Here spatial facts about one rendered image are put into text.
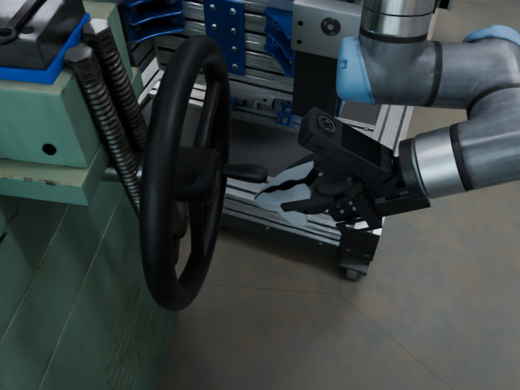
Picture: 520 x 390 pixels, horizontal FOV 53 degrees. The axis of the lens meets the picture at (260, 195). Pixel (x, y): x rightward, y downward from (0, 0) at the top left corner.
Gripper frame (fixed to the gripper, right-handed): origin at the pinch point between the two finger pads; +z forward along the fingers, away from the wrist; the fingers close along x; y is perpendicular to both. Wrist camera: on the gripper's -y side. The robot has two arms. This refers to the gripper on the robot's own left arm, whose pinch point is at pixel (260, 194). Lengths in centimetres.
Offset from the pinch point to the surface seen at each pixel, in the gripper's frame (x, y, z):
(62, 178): -13.8, -21.9, 6.1
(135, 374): -9, 31, 45
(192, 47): -3.5, -23.6, -7.1
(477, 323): 24, 88, -10
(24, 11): -8.3, -34.2, 0.4
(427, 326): 22, 81, 1
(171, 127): -12.6, -22.3, -6.7
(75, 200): -14.5, -19.5, 6.4
